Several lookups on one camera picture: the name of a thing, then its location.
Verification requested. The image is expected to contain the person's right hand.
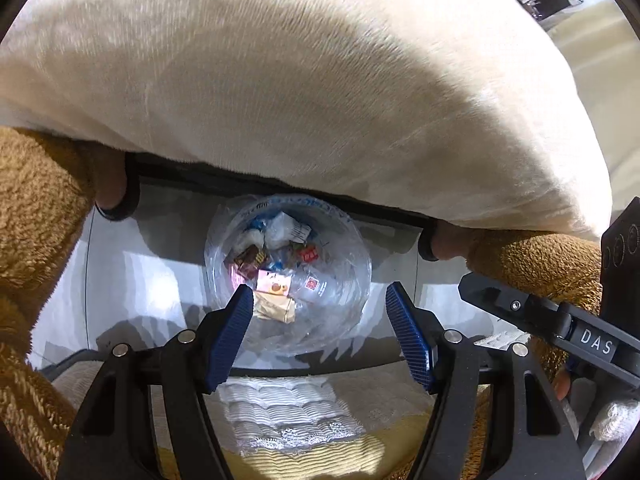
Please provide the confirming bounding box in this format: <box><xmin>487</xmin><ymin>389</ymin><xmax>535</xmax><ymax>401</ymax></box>
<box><xmin>554</xmin><ymin>362</ymin><xmax>573</xmax><ymax>403</ymax></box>

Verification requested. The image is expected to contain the white and yellow ribbed rug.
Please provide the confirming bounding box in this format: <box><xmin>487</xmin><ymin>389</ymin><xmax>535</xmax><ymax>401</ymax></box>
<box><xmin>42</xmin><ymin>330</ymin><xmax>531</xmax><ymax>480</ymax></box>

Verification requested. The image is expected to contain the pink snack wrapper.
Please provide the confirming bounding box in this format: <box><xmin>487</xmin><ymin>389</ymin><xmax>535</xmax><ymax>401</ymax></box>
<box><xmin>256</xmin><ymin>269</ymin><xmax>292</xmax><ymax>295</ymax></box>

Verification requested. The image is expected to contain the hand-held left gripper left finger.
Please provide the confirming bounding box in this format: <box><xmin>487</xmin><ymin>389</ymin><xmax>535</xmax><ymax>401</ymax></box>
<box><xmin>55</xmin><ymin>284</ymin><xmax>255</xmax><ymax>480</ymax></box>

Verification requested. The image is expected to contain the bin with clear plastic bag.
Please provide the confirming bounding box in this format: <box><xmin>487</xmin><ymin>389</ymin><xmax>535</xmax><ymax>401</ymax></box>
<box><xmin>204</xmin><ymin>194</ymin><xmax>372</xmax><ymax>356</ymax></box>

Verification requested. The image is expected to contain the brown paper bag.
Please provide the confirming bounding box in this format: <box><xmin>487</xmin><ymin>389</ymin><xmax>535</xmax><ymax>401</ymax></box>
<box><xmin>252</xmin><ymin>290</ymin><xmax>296</xmax><ymax>322</ymax></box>

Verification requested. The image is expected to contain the black bed frame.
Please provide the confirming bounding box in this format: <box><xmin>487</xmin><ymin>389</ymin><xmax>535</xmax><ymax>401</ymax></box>
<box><xmin>122</xmin><ymin>152</ymin><xmax>436</xmax><ymax>233</ymax></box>

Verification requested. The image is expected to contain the clear plastic cup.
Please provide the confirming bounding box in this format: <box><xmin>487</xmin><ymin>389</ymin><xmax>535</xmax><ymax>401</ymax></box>
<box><xmin>287</xmin><ymin>265</ymin><xmax>341</xmax><ymax>306</ymax></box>

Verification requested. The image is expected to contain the wooden bed leg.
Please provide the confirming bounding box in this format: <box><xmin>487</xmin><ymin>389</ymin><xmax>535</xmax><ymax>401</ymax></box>
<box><xmin>95</xmin><ymin>152</ymin><xmax>141</xmax><ymax>222</ymax></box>
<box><xmin>417</xmin><ymin>222</ymin><xmax>468</xmax><ymax>262</ymax></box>

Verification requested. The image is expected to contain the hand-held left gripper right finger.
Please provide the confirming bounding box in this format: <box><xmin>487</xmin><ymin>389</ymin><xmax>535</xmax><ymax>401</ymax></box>
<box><xmin>385</xmin><ymin>281</ymin><xmax>587</xmax><ymax>480</ymax></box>

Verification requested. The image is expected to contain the dark brown snack wrapper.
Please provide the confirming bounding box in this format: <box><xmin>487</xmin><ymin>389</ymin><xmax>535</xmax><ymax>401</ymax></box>
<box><xmin>232</xmin><ymin>247</ymin><xmax>268</xmax><ymax>276</ymax></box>

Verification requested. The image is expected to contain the white plastic ball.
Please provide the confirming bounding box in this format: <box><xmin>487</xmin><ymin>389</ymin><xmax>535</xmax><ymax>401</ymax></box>
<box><xmin>264</xmin><ymin>211</ymin><xmax>301</xmax><ymax>250</ymax></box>

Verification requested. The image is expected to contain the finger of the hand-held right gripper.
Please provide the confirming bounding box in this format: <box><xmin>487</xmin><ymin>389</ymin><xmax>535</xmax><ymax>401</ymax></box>
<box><xmin>459</xmin><ymin>270</ymin><xmax>573</xmax><ymax>343</ymax></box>

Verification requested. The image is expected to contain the bed with beige blanket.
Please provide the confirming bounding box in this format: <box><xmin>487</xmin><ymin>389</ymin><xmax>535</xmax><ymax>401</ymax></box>
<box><xmin>0</xmin><ymin>0</ymin><xmax>613</xmax><ymax>241</ymax></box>

